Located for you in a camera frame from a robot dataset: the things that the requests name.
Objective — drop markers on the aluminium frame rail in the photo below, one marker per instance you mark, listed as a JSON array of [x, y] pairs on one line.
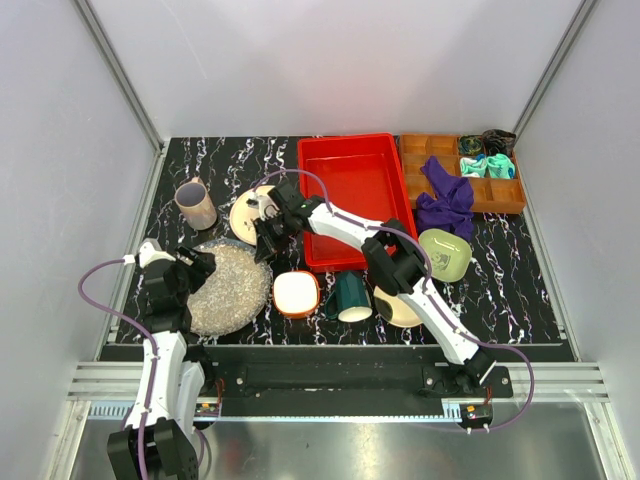
[[99, 36]]

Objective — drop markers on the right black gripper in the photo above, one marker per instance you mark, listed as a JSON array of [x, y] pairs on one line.
[[265, 250]]

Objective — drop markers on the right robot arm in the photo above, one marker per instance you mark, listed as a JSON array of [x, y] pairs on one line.
[[394, 260]]

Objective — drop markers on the green panda square dish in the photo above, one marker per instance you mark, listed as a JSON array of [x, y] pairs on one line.
[[449, 254]]

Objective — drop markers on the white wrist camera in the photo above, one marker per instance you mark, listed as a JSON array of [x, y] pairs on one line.
[[260, 202], [148, 252]]

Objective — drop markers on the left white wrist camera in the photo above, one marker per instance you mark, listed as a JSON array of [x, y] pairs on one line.
[[148, 252]]

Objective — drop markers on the mint green sock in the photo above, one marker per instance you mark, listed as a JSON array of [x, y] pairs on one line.
[[500, 166]]

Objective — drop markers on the white mint sock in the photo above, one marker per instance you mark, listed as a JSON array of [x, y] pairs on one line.
[[473, 167]]

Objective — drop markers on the red plastic bin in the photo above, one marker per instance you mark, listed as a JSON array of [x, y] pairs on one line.
[[363, 175]]

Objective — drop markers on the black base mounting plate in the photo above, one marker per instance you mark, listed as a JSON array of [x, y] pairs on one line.
[[335, 382]]

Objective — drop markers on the brown dark rolled sock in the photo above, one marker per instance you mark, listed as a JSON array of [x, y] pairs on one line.
[[497, 141]]

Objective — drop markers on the dark patterned sock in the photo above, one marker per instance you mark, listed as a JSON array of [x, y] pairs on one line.
[[470, 145]]

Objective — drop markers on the wooden compartment organizer tray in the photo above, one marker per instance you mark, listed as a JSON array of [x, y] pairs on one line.
[[491, 195]]

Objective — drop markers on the iridescent pink cup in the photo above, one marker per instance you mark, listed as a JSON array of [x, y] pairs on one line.
[[196, 205]]

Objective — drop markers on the pink cream round plate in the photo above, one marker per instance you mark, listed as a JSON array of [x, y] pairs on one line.
[[241, 219]]

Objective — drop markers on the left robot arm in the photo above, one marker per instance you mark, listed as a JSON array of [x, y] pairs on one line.
[[158, 434]]

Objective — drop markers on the dark green mug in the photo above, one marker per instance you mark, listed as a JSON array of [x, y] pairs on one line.
[[349, 301]]

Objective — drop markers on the purple cloth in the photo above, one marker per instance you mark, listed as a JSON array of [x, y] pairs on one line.
[[450, 208]]

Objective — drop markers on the orange white square bowl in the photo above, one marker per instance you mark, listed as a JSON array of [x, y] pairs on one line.
[[296, 294]]

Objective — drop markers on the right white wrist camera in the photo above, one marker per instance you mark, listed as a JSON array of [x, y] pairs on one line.
[[260, 202]]

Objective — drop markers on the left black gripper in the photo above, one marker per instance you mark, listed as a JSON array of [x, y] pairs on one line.
[[201, 268]]

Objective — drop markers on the speckled grey large plate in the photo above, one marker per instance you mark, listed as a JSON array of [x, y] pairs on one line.
[[234, 294]]

